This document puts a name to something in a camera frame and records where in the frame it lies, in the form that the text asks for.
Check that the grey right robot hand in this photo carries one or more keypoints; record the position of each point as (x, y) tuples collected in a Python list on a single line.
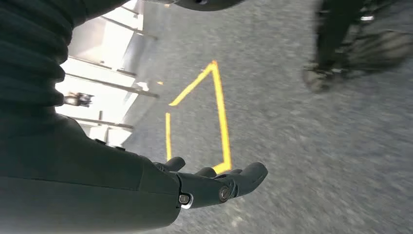
[(80, 187)]

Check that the steel workbench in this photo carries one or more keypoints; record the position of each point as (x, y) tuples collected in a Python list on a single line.
[(106, 48)]

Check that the black robot leg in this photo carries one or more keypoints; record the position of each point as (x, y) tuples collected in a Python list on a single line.
[(335, 35)]

